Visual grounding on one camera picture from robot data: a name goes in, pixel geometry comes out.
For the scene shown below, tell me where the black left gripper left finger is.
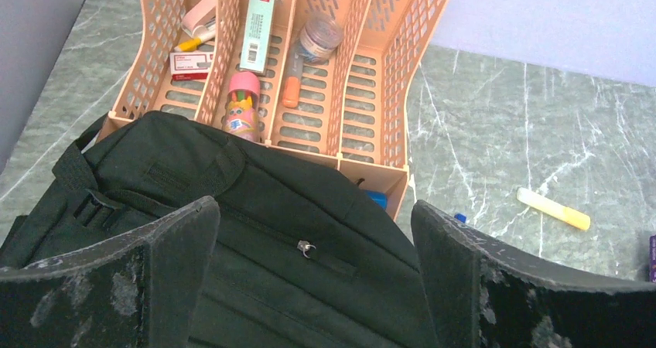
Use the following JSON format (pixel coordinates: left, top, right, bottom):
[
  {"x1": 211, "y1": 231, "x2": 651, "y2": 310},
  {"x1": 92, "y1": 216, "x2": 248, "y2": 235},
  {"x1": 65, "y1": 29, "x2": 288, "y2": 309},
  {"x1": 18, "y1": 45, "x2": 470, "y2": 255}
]
[{"x1": 1, "y1": 196, "x2": 220, "y2": 347}]

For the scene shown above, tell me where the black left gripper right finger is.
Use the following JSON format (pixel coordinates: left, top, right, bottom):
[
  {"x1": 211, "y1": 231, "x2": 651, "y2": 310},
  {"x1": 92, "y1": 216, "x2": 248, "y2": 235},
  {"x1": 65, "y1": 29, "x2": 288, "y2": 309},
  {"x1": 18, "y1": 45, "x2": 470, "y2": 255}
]
[{"x1": 411, "y1": 201, "x2": 655, "y2": 347}]

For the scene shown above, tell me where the black student backpack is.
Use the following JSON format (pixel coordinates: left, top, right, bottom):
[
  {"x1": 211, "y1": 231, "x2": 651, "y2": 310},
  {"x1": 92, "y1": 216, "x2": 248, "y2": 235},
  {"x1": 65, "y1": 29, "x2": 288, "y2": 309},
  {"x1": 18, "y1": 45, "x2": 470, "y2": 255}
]
[{"x1": 1, "y1": 111, "x2": 437, "y2": 347}]

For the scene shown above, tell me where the blue white marker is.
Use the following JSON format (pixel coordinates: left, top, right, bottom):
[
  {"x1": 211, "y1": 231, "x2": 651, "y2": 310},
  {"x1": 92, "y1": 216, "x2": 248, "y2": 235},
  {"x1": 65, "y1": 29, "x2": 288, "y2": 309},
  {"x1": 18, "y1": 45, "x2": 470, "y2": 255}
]
[{"x1": 454, "y1": 213, "x2": 467, "y2": 223}]

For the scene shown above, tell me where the yellow highlighter pen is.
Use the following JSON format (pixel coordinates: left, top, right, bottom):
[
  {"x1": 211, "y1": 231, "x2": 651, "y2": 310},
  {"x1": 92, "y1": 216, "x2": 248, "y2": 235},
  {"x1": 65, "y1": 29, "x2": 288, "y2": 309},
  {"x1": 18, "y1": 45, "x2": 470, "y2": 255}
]
[{"x1": 516, "y1": 187, "x2": 591, "y2": 230}]

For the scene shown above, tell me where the blue cap item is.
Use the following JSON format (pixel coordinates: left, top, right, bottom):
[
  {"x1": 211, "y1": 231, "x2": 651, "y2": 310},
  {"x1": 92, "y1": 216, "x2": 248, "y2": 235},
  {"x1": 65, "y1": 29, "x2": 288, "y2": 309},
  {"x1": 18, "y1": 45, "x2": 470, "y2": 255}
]
[{"x1": 364, "y1": 190, "x2": 388, "y2": 210}]

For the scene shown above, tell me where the purple storey treehouse book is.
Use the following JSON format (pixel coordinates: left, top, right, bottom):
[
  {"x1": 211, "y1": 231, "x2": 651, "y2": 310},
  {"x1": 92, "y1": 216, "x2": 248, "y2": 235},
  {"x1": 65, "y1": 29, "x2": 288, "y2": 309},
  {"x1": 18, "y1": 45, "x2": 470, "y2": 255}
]
[{"x1": 648, "y1": 235, "x2": 656, "y2": 283}]

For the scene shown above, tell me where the pink crayon tube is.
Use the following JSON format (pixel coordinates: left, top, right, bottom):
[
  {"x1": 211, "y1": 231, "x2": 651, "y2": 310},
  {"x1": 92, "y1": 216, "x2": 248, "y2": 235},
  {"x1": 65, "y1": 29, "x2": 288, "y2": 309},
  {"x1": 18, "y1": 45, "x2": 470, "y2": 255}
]
[{"x1": 221, "y1": 71, "x2": 261, "y2": 142}]

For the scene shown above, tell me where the red white staples box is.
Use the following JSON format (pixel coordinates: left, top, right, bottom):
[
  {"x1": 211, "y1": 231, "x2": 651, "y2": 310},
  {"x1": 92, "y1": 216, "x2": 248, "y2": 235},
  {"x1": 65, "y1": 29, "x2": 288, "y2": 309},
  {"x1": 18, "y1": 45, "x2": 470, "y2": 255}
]
[{"x1": 169, "y1": 50, "x2": 214, "y2": 81}]

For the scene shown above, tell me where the orange marker pen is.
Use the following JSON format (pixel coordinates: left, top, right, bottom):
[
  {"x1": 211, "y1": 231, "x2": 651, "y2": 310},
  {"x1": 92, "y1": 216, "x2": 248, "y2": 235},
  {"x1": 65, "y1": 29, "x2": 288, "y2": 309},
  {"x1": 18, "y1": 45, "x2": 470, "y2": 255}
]
[{"x1": 282, "y1": 53, "x2": 303, "y2": 108}]

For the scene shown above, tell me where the yellow marker in organizer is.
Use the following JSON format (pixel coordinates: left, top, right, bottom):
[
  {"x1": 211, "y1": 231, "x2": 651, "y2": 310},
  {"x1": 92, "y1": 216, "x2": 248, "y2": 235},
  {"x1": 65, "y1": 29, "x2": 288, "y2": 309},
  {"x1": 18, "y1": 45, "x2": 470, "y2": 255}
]
[{"x1": 173, "y1": 27, "x2": 216, "y2": 53}]

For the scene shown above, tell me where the teal stationery box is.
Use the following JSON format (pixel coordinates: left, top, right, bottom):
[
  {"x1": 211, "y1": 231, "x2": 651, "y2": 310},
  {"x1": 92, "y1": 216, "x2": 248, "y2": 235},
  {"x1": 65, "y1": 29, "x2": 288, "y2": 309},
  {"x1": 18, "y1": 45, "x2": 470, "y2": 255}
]
[{"x1": 240, "y1": 0, "x2": 275, "y2": 74}]

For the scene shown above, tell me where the peach plastic desk organizer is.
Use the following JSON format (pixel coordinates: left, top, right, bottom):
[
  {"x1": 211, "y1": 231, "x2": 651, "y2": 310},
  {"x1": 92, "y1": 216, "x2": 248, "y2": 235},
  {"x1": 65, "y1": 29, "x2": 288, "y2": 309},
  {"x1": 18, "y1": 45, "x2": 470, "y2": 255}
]
[{"x1": 100, "y1": 0, "x2": 449, "y2": 217}]

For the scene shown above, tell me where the pink stapler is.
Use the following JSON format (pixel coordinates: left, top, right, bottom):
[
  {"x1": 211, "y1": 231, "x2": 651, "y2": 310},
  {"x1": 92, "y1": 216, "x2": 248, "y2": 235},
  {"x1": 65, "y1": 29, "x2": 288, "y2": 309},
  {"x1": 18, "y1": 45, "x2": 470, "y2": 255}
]
[{"x1": 182, "y1": 0, "x2": 217, "y2": 37}]

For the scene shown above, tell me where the clear jar of clips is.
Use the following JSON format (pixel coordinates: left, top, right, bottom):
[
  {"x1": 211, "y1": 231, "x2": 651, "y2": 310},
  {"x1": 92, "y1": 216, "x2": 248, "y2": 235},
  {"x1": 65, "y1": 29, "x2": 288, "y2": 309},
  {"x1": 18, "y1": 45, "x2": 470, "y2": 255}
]
[{"x1": 298, "y1": 13, "x2": 344, "y2": 63}]

